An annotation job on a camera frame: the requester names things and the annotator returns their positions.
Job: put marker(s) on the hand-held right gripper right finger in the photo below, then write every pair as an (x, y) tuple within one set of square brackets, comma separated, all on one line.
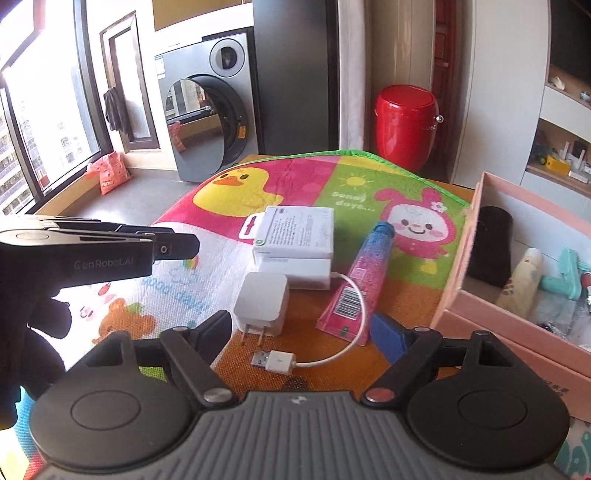
[(390, 337)]

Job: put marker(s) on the yellow toy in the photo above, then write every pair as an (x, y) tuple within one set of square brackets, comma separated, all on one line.
[(554, 161)]

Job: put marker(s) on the clear plastic bag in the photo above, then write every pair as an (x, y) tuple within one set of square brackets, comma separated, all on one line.
[(558, 318)]

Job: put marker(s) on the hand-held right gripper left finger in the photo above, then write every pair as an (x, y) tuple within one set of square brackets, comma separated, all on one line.
[(217, 327)]

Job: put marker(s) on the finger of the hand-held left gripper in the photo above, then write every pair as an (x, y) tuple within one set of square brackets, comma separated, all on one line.
[(92, 225), (178, 247)]

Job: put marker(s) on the pink cardboard box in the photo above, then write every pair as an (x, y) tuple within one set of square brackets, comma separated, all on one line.
[(508, 332)]

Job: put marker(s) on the person's left hand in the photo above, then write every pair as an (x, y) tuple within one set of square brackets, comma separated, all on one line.
[(46, 318)]

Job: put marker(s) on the cream lotion tube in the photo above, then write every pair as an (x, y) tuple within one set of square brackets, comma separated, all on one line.
[(519, 281)]

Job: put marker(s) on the white labelled packaged box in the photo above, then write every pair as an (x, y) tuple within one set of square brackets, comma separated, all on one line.
[(295, 230)]

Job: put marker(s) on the tall black cabinet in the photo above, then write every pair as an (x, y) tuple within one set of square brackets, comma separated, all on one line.
[(295, 74)]

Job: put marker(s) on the dark red door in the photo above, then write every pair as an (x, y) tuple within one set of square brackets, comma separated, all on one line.
[(445, 55)]

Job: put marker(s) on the red round bin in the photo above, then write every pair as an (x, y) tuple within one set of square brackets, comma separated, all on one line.
[(406, 124)]

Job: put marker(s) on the brown framed door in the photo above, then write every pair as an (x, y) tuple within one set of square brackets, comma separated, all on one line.
[(143, 83)]

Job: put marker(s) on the white wall shelf unit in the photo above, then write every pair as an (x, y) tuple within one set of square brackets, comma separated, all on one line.
[(503, 115)]

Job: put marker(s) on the grey washing machine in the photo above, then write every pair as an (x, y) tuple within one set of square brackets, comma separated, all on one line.
[(207, 115)]

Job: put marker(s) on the colourful cartoon play mat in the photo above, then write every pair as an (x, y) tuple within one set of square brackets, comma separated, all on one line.
[(295, 184)]

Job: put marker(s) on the white charger plug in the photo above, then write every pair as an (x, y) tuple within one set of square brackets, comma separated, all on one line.
[(263, 300)]

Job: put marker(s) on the black framed window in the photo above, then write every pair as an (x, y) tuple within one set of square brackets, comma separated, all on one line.
[(41, 115)]

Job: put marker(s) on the black round container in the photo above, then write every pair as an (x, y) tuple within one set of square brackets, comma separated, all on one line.
[(491, 249)]

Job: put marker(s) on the dark hanging cloth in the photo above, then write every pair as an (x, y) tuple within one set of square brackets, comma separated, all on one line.
[(115, 110)]

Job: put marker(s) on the orange plastic bag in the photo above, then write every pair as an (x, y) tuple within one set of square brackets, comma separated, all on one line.
[(108, 173)]

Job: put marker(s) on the pink blue gradient tube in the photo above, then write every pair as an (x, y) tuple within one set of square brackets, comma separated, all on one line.
[(360, 281)]

